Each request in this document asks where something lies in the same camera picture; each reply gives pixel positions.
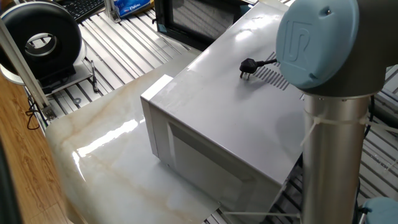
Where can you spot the silver microwave oven body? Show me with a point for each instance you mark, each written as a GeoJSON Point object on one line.
{"type": "Point", "coordinates": [224, 124]}

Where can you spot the marble pattern board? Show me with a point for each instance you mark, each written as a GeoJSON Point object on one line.
{"type": "Point", "coordinates": [109, 171]}

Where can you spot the small metal washer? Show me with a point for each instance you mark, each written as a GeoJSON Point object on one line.
{"type": "Point", "coordinates": [74, 100]}

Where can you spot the blue tissue pack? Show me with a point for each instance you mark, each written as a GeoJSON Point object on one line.
{"type": "Point", "coordinates": [132, 6]}

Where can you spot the short aluminium profile post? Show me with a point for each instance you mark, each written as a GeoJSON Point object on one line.
{"type": "Point", "coordinates": [111, 11]}

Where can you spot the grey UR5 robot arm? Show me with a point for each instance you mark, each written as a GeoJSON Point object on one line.
{"type": "Point", "coordinates": [332, 140]}

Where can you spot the aluminium frame beam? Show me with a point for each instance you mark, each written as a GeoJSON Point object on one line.
{"type": "Point", "coordinates": [21, 68]}

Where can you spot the black computer keyboard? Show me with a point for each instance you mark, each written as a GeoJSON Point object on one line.
{"type": "Point", "coordinates": [84, 7]}

